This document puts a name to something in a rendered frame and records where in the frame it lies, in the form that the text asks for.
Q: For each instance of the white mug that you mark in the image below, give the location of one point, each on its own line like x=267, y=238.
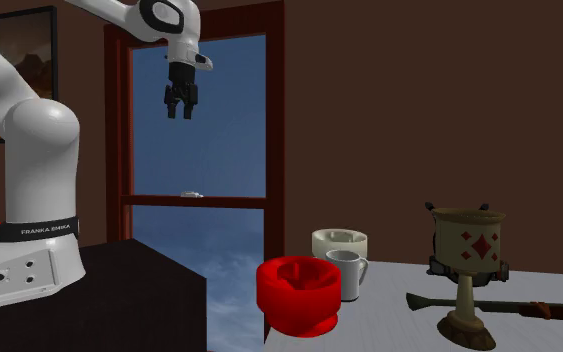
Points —
x=350, y=278

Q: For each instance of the tan goblet with red diamonds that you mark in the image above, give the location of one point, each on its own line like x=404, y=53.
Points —
x=471, y=244

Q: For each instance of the dark framed wall picture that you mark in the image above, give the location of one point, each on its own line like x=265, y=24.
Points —
x=42, y=53

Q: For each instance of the black angular object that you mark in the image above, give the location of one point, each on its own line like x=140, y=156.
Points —
x=501, y=272

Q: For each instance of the dark robot stand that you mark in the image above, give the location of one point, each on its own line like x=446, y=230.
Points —
x=130, y=302

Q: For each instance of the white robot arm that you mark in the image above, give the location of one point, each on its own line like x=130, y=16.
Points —
x=39, y=161

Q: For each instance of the red bowl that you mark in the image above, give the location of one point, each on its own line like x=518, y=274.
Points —
x=295, y=302

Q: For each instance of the red framed window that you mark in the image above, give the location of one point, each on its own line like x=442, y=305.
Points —
x=273, y=122

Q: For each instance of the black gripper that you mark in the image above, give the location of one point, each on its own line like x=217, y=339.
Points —
x=182, y=75

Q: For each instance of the cream bowl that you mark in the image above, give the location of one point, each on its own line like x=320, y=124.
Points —
x=327, y=244

